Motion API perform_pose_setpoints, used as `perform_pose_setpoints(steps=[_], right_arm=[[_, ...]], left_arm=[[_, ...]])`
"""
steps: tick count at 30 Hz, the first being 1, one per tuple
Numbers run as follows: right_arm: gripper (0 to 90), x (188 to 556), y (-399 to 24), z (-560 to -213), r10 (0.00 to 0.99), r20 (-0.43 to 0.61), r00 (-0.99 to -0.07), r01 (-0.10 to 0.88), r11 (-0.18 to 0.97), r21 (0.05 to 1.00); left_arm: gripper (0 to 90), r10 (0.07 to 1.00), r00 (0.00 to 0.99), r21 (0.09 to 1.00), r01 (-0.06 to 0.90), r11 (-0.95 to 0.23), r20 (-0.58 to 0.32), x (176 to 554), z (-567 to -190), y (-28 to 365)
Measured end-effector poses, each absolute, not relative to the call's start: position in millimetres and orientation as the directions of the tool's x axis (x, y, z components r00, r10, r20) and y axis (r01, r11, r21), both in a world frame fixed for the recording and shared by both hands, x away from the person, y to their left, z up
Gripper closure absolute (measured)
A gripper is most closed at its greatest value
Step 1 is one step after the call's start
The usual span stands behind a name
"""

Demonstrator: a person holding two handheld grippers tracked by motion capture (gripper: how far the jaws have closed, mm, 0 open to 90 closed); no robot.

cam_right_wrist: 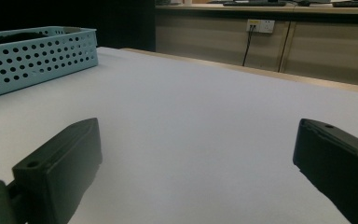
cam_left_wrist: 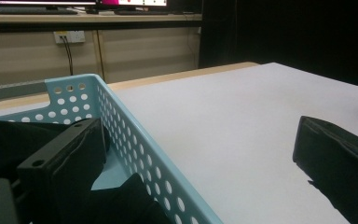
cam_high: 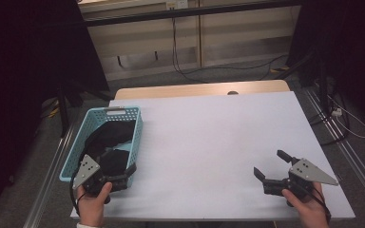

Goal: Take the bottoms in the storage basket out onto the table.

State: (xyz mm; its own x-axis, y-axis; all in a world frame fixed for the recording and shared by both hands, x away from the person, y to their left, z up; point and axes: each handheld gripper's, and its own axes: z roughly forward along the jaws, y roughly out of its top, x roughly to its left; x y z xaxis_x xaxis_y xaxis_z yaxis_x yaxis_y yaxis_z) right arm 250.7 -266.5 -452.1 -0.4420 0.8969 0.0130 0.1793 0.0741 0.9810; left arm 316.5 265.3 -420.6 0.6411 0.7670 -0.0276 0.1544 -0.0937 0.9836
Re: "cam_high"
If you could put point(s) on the aluminium floor rail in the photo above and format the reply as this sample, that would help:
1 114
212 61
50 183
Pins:
356 161
49 180

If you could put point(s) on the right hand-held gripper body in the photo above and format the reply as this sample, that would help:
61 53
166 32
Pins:
307 172

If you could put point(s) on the white table cover board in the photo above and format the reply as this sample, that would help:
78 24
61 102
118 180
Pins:
282 101

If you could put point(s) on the white power strip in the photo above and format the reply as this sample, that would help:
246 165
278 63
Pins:
336 112

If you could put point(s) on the black curtain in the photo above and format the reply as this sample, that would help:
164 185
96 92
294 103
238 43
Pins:
19 79
355 47

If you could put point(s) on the person's right hand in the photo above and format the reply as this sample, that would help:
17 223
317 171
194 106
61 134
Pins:
313 215

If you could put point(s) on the black horizontal metal bar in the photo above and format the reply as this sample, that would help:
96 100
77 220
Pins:
187 12

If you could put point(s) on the person's left hand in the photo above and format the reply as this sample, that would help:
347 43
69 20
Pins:
90 209

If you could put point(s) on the black pants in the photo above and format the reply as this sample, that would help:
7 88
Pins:
111 133

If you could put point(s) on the light blue plastic basket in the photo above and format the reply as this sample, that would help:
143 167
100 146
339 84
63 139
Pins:
76 152

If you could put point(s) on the black metal stand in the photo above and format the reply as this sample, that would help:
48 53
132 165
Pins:
64 117
322 85

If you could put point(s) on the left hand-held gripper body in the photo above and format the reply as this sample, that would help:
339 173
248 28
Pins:
87 171

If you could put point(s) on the light wooden table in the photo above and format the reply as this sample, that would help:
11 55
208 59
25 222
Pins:
202 88

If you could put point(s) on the yellow strip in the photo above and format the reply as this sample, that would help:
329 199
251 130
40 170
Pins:
54 110
280 68

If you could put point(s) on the white wall socket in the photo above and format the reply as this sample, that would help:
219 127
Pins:
177 3

